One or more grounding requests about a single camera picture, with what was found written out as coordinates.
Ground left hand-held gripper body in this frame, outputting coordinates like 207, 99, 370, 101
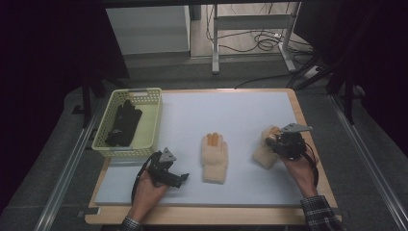
147, 146, 183, 189

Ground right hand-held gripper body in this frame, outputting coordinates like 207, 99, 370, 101
272, 122, 314, 161

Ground beige fuzzy glove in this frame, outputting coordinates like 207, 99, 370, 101
251, 125, 283, 170
200, 132, 229, 185

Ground pale yellow plastic basket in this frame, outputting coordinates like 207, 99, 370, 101
91, 87, 164, 158

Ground black glove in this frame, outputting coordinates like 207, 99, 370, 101
104, 127, 134, 148
113, 99, 143, 138

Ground person's left hand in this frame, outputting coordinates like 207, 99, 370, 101
127, 168, 170, 223

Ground person's right hand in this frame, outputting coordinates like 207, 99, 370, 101
278, 153, 319, 199

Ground white foam mat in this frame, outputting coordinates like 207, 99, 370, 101
93, 90, 306, 207

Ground black tripod stand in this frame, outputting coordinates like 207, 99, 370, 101
286, 54, 367, 126

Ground black stand legs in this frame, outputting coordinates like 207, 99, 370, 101
80, 75, 129, 129

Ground white cabinet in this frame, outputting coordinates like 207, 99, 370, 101
105, 5, 191, 60

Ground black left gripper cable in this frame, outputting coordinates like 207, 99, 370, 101
130, 151, 163, 205

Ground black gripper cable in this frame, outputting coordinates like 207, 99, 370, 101
301, 141, 320, 188
130, 151, 163, 205

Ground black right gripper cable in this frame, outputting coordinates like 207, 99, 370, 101
301, 141, 320, 188

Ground long black floor cable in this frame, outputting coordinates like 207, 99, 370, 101
234, 72, 294, 90

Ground aluminium rail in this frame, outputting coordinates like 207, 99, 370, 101
329, 94, 408, 231
33, 97, 109, 231

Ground tangle of black floor cables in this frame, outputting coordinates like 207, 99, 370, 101
205, 3, 314, 56

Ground grey metal stand frame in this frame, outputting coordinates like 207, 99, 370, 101
211, 2, 302, 75

